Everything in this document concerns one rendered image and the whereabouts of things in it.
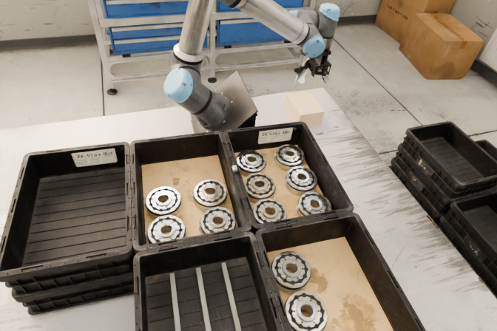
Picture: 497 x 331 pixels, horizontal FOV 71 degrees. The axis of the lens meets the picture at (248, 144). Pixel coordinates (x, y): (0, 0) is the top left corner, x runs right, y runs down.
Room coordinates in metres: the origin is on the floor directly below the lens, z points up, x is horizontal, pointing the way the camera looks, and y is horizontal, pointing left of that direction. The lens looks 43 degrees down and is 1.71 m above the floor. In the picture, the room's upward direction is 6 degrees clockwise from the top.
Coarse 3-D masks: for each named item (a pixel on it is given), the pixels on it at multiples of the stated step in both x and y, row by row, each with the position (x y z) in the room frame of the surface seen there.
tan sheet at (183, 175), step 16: (176, 160) 0.82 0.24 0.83; (192, 160) 0.83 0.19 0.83; (208, 160) 0.84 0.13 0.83; (144, 176) 0.74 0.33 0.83; (160, 176) 0.75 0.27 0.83; (176, 176) 0.75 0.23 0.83; (192, 176) 0.76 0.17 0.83; (208, 176) 0.77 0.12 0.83; (144, 192) 0.67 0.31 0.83; (144, 208) 0.61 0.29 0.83; (192, 208) 0.63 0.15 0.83; (192, 224) 0.58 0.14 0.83
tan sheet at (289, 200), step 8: (264, 152) 0.91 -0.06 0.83; (272, 152) 0.91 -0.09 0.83; (272, 160) 0.87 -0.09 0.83; (304, 160) 0.89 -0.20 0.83; (272, 168) 0.83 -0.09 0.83; (280, 168) 0.83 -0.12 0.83; (272, 176) 0.80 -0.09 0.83; (280, 176) 0.80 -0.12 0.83; (280, 184) 0.76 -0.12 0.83; (280, 192) 0.73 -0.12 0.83; (288, 192) 0.73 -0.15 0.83; (320, 192) 0.75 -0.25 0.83; (280, 200) 0.70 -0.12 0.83; (288, 200) 0.70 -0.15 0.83; (296, 200) 0.70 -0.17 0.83; (288, 208) 0.67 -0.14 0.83; (296, 208) 0.67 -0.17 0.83; (288, 216) 0.64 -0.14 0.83; (296, 216) 0.64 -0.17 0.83
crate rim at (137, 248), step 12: (204, 132) 0.87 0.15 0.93; (216, 132) 0.88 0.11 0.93; (132, 144) 0.78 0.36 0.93; (132, 156) 0.74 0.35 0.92; (228, 156) 0.77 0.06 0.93; (132, 168) 0.68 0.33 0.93; (132, 180) 0.63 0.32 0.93; (132, 192) 0.59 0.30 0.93; (240, 192) 0.63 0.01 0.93; (132, 204) 0.55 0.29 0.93; (240, 204) 0.59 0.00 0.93; (132, 216) 0.51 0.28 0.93; (132, 228) 0.48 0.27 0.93; (240, 228) 0.51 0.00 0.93; (132, 240) 0.45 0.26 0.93; (180, 240) 0.46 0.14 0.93; (192, 240) 0.46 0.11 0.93
